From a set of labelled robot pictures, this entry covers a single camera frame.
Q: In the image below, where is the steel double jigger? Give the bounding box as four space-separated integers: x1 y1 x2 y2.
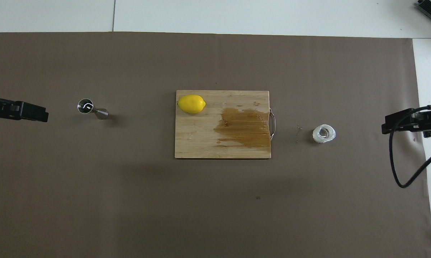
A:
77 99 109 120

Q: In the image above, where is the clear plastic cup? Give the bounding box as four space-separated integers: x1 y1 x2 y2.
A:
312 124 337 144

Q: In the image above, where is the brown table mat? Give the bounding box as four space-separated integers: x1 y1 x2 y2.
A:
0 32 431 258

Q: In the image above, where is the yellow lemon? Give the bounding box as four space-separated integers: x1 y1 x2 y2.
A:
177 95 206 114

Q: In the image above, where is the wooden cutting board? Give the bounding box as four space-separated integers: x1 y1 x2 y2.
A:
175 90 276 159

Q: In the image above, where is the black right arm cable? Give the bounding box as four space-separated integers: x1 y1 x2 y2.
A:
389 106 431 188

